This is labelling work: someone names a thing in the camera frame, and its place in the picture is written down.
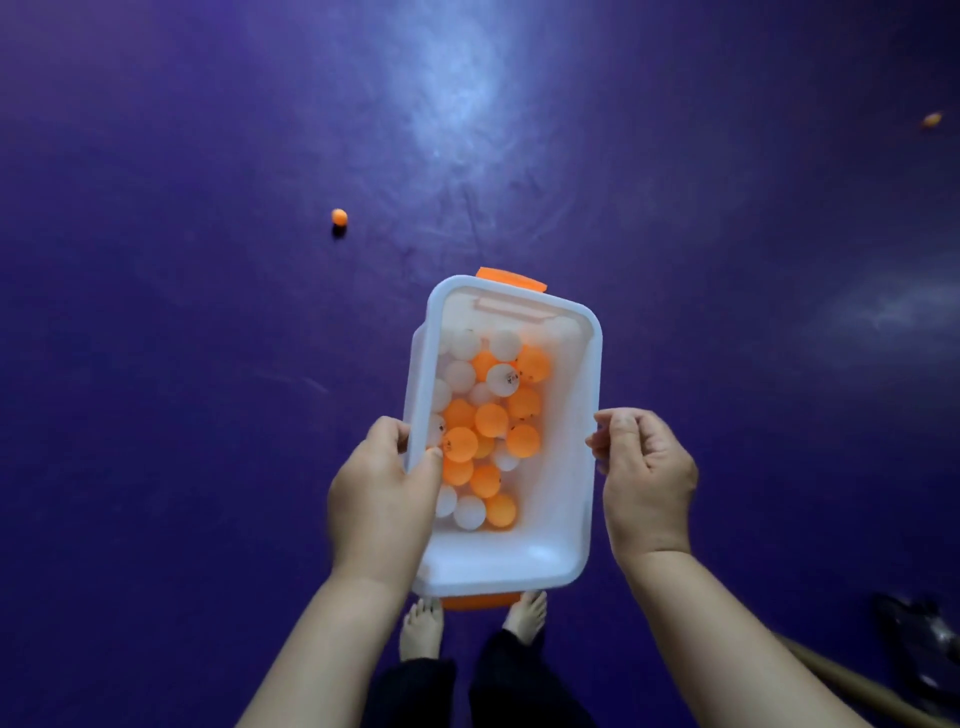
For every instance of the person's left foot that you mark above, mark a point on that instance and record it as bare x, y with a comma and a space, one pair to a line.
421, 634

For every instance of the person's right foot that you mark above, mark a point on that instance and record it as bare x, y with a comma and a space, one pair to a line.
526, 616

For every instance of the person's right thumb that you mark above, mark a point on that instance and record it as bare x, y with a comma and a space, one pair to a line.
625, 442

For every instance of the black trousers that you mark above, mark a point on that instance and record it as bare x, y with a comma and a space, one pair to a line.
510, 690

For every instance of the person's left forearm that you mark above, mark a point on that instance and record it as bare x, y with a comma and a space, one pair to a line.
330, 660

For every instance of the wooden stick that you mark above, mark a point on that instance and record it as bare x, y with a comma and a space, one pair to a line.
847, 682

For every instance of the person's left hand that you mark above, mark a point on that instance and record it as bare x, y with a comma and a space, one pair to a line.
379, 517

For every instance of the pile of table tennis balls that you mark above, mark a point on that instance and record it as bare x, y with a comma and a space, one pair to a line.
487, 420

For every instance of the single orange ball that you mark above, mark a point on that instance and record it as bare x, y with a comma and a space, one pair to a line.
931, 120
339, 217

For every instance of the person's right forearm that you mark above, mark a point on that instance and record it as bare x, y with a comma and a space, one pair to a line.
720, 645

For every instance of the person's right hand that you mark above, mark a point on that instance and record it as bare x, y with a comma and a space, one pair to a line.
652, 495

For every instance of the black object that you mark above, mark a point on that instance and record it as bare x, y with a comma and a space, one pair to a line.
919, 645

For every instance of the person's foot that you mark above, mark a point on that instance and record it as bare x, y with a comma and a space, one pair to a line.
421, 634
526, 616

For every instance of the person's left thumb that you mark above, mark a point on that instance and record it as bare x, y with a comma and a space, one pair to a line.
427, 472

